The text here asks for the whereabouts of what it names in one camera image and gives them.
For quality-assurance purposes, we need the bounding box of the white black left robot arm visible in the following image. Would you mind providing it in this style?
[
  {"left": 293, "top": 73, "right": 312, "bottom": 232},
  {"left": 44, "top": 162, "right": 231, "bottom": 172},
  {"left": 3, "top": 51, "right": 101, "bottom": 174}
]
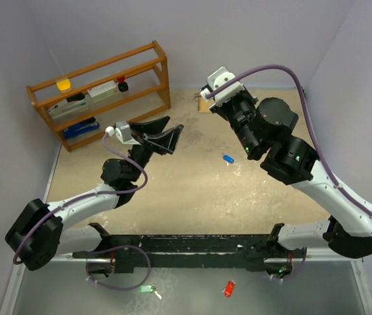
[{"left": 5, "top": 116, "right": 184, "bottom": 270}]

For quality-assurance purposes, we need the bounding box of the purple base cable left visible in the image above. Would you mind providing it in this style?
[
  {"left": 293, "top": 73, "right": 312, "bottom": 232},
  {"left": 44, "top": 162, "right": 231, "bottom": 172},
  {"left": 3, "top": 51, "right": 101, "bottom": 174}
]
[{"left": 85, "top": 243, "right": 152, "bottom": 291}]

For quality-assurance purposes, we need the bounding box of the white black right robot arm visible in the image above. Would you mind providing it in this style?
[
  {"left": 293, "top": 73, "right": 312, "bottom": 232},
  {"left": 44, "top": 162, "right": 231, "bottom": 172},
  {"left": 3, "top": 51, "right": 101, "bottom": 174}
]
[{"left": 210, "top": 88, "right": 372, "bottom": 259}]

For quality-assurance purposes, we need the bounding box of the blue capped key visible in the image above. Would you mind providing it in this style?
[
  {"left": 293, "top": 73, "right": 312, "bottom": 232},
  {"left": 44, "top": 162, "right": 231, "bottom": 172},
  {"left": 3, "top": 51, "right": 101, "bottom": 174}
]
[{"left": 222, "top": 154, "right": 235, "bottom": 166}]

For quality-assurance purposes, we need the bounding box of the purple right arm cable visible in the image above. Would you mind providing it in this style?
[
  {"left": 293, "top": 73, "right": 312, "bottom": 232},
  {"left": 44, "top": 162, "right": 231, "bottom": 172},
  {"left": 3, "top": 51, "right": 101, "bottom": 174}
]
[{"left": 207, "top": 64, "right": 372, "bottom": 232}]

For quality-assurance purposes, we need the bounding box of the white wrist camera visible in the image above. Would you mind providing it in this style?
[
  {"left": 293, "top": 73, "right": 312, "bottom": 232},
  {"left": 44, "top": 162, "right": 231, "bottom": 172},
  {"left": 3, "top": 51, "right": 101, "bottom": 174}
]
[
  {"left": 201, "top": 66, "right": 245, "bottom": 106},
  {"left": 105, "top": 121, "right": 140, "bottom": 145}
]

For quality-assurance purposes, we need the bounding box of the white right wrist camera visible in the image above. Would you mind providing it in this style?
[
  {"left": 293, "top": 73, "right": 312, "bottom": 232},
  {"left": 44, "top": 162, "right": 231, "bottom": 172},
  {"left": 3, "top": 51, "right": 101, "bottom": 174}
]
[{"left": 201, "top": 66, "right": 245, "bottom": 106}]

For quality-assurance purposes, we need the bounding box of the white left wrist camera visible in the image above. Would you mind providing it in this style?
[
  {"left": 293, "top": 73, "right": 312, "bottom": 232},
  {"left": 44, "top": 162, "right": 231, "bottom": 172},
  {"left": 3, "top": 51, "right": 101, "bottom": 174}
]
[{"left": 105, "top": 121, "right": 140, "bottom": 145}]

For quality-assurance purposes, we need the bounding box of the green key tag with key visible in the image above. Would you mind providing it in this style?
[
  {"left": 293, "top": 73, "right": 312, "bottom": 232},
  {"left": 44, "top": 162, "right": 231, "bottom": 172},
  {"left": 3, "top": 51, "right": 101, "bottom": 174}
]
[{"left": 138, "top": 284, "right": 162, "bottom": 300}]

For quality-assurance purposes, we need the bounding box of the white cardboard box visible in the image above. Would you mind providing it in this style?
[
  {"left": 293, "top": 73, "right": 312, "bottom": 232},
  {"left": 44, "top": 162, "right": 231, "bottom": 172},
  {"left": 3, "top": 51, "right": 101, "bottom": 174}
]
[{"left": 87, "top": 81, "right": 118, "bottom": 102}]

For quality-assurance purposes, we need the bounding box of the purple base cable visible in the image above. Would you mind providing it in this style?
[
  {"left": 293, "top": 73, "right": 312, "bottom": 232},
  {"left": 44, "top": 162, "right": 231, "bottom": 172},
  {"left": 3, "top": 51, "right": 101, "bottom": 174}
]
[
  {"left": 85, "top": 243, "right": 152, "bottom": 291},
  {"left": 269, "top": 247, "right": 310, "bottom": 284}
]

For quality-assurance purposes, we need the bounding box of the blue stapler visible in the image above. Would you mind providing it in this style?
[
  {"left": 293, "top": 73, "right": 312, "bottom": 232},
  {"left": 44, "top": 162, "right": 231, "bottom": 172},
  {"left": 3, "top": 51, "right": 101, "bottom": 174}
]
[{"left": 63, "top": 117, "right": 100, "bottom": 139}]

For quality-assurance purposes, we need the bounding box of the tan spiral notebook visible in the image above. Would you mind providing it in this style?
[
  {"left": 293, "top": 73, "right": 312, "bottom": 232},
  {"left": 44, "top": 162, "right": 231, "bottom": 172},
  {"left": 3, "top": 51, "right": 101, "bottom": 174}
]
[{"left": 197, "top": 98, "right": 214, "bottom": 114}]

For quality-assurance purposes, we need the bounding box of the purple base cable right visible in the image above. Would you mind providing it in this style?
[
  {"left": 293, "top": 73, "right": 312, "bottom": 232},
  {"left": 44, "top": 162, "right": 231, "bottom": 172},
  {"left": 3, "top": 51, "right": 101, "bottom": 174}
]
[{"left": 269, "top": 247, "right": 310, "bottom": 284}]

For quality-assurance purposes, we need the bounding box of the red key tag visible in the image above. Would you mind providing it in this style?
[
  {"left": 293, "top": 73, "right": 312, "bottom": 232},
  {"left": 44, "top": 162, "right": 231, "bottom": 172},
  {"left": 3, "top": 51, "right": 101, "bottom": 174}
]
[{"left": 222, "top": 280, "right": 236, "bottom": 298}]

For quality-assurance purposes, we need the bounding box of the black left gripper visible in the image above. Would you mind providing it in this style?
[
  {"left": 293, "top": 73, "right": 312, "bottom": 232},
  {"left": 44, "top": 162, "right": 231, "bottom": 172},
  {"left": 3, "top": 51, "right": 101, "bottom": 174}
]
[{"left": 127, "top": 116, "right": 182, "bottom": 182}]

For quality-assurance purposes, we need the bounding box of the yellow lidded jar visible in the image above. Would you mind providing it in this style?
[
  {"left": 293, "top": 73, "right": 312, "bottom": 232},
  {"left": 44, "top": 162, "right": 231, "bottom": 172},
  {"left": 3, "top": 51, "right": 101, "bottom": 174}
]
[{"left": 56, "top": 78, "right": 73, "bottom": 94}]

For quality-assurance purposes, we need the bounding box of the large metal keyring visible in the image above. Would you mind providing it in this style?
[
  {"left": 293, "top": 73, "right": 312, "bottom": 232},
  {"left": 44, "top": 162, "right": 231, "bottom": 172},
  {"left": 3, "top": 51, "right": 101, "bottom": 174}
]
[{"left": 193, "top": 93, "right": 206, "bottom": 102}]

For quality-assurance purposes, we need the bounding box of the red black stamp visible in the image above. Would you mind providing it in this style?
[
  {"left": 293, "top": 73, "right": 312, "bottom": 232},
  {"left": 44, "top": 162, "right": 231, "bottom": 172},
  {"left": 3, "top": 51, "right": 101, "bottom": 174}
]
[{"left": 117, "top": 76, "right": 129, "bottom": 93}]

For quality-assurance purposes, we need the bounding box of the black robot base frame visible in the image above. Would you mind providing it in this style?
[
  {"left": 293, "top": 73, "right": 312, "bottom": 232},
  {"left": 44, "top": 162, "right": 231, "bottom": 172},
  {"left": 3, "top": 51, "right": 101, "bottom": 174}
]
[{"left": 73, "top": 223, "right": 306, "bottom": 274}]

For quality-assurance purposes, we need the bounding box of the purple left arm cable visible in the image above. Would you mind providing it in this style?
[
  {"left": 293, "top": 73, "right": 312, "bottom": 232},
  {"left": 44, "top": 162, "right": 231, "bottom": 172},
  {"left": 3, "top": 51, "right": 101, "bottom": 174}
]
[{"left": 12, "top": 132, "right": 149, "bottom": 265}]

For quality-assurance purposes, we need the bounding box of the white black stapler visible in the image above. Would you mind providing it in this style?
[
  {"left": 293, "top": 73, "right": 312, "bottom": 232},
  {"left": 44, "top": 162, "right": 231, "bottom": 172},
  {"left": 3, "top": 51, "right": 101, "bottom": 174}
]
[{"left": 48, "top": 93, "right": 91, "bottom": 119}]

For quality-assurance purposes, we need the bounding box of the wooden shelf rack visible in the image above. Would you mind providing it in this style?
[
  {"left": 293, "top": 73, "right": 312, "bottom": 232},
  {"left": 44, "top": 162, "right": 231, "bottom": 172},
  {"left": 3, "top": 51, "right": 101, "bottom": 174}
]
[{"left": 26, "top": 41, "right": 171, "bottom": 152}]

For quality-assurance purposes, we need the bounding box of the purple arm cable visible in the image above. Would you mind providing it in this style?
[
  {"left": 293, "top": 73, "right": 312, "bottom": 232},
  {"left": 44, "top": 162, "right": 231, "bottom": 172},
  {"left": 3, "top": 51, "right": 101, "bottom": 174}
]
[
  {"left": 12, "top": 132, "right": 149, "bottom": 265},
  {"left": 207, "top": 64, "right": 372, "bottom": 232}
]

